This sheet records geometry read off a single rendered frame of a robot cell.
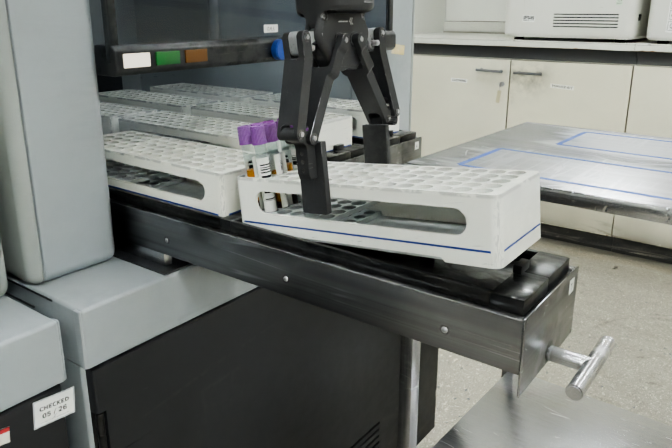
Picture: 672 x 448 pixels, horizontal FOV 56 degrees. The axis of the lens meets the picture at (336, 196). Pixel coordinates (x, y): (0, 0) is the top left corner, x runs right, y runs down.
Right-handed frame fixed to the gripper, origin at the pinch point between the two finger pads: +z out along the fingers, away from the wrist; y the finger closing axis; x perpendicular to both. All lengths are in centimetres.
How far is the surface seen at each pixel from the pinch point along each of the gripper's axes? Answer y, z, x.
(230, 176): -3.9, -0.5, 13.3
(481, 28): 290, -18, 116
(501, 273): 1.3, 8.2, -15.7
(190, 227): -7.0, 4.9, 17.5
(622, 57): 233, 0, 29
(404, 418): 28, 47, 13
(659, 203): 27.7, 7.4, -23.9
